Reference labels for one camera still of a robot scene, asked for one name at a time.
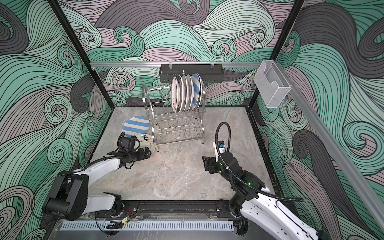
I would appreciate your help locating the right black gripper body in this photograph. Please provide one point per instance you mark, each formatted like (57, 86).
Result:
(229, 177)

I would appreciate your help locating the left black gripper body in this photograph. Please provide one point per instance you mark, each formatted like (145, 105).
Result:
(134, 156)

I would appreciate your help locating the white plate black squiggle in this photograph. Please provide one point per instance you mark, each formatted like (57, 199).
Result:
(145, 140)

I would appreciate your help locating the blue striped plate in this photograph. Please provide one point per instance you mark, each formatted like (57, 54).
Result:
(197, 84)
(135, 126)

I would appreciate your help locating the orange sun plate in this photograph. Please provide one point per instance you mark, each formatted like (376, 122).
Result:
(175, 94)

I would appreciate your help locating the white plate cloud emblem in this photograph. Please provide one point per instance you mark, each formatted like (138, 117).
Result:
(191, 92)

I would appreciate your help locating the green rimmed white plate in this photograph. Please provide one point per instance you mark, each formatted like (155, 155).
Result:
(182, 92)

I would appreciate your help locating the white plate red characters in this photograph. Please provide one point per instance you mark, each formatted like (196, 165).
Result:
(187, 92)

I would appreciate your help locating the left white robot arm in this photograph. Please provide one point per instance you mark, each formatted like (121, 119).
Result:
(69, 196)

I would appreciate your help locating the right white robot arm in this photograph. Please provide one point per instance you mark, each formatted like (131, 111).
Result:
(254, 202)

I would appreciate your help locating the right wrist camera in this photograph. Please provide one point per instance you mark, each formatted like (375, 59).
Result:
(222, 149)

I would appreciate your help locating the steel wire dish rack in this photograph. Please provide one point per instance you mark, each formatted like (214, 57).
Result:
(168, 127)

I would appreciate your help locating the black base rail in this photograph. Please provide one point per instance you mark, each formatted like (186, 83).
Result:
(220, 208)

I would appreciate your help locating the black perforated wall shelf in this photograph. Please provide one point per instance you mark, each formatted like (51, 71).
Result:
(209, 74)

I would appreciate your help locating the aluminium wall rail back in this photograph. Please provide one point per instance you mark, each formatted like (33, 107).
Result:
(134, 64)

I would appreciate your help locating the aluminium wall rail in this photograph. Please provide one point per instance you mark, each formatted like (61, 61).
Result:
(364, 190)
(134, 64)

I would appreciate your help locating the white slotted cable duct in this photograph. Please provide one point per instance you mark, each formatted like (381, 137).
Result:
(151, 226)

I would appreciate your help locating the clear acrylic wall box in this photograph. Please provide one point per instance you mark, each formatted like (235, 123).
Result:
(272, 83)

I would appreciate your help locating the aluminium wall rail right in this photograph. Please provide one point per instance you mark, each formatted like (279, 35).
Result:
(364, 190)

